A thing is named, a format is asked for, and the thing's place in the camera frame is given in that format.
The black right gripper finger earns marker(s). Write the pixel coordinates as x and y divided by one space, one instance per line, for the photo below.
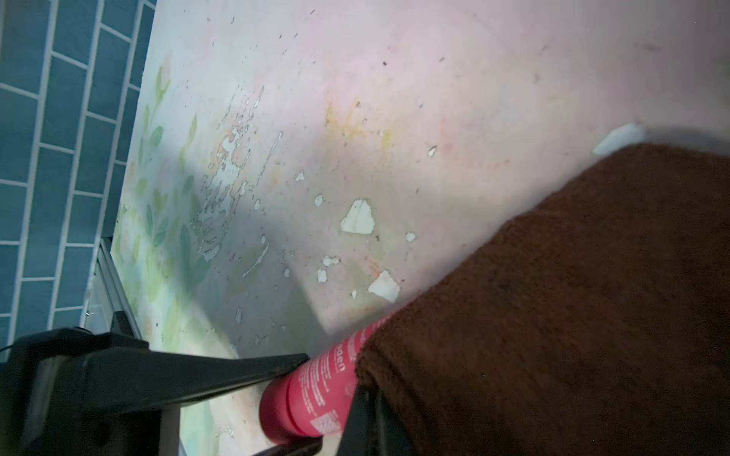
373 428

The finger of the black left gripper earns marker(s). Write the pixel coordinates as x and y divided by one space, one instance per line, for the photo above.
71 392
301 447

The red toothpaste tube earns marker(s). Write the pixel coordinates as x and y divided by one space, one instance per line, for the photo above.
316 399

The brown wiping cloth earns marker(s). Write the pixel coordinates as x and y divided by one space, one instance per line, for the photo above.
596 323

